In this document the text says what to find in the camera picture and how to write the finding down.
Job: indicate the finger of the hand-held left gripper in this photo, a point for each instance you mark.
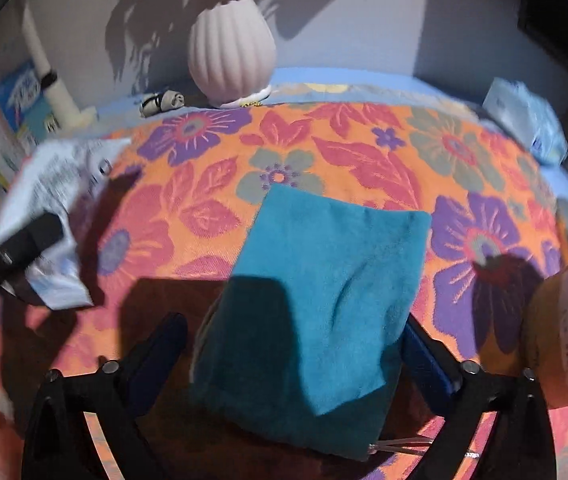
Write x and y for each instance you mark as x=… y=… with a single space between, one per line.
x=31 y=237

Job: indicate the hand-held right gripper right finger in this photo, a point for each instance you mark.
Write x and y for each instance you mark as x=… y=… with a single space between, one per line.
x=426 y=365

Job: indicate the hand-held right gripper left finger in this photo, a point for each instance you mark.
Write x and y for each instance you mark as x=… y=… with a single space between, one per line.
x=161 y=360

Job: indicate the white printed plastic packet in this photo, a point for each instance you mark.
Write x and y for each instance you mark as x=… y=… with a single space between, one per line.
x=58 y=200

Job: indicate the teal towel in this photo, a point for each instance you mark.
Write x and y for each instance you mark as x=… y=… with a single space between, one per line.
x=324 y=300

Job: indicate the blue printed box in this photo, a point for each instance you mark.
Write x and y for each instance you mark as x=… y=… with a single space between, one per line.
x=18 y=105

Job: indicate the white candle on holder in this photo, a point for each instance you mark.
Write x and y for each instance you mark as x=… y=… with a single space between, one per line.
x=48 y=77

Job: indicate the small black and white item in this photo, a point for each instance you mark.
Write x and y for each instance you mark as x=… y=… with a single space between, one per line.
x=161 y=101

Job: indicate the orange floral blanket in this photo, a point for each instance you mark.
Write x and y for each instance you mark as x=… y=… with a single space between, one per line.
x=344 y=170

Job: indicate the pale blue tissue pack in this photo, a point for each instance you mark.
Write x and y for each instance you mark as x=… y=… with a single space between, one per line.
x=526 y=115

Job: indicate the white ribbed vase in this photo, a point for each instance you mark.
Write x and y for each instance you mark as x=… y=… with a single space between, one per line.
x=231 y=52

